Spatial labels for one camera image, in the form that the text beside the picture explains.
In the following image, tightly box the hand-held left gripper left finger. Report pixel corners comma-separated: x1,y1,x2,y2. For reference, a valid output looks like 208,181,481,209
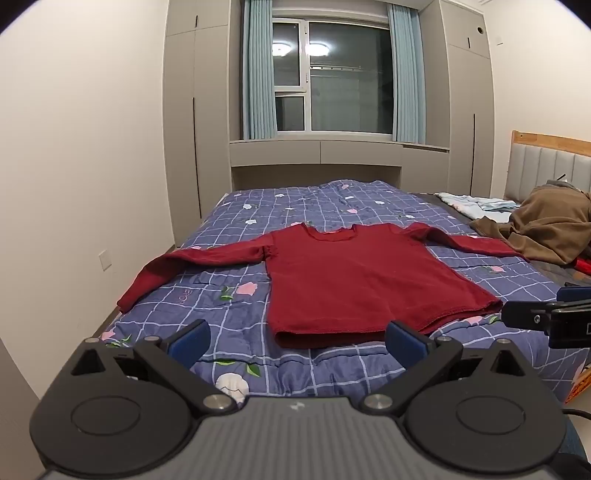
69,318,239,417

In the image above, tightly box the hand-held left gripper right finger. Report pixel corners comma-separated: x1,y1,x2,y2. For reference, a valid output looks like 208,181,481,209
361,320,526,416

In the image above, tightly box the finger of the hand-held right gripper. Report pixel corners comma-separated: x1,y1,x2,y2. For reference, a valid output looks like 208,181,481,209
502,300,561,331
557,286,591,305

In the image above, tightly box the red long-sleeved sweater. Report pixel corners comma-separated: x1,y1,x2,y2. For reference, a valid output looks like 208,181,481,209
117,222,529,350

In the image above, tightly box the orange box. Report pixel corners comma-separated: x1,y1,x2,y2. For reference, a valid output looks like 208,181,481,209
566,362,591,403

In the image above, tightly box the brown garment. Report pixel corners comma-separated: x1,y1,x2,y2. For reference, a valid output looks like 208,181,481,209
471,185,591,266

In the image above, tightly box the blue checked floral quilt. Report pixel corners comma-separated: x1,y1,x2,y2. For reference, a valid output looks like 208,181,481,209
92,180,591,418

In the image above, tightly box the grey cloth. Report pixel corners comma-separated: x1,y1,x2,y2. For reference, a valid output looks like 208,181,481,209
545,178,591,195

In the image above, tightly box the light blue printed cloth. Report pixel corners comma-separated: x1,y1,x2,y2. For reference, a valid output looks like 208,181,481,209
436,191,522,221

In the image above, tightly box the grey padded wooden headboard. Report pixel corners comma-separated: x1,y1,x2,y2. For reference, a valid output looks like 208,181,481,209
503,130,591,204

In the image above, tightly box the beige window seat cabinet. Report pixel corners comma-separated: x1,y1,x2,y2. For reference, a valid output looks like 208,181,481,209
229,138,451,192

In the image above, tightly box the tall beige wardrobe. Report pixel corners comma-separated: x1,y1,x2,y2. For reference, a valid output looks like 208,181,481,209
418,0,495,197
164,0,243,247

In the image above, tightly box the light blue curtain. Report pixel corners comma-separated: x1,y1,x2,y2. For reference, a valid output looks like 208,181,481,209
242,0,278,140
387,4,426,144

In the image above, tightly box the window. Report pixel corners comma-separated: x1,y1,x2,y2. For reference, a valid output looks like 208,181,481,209
272,17,394,134

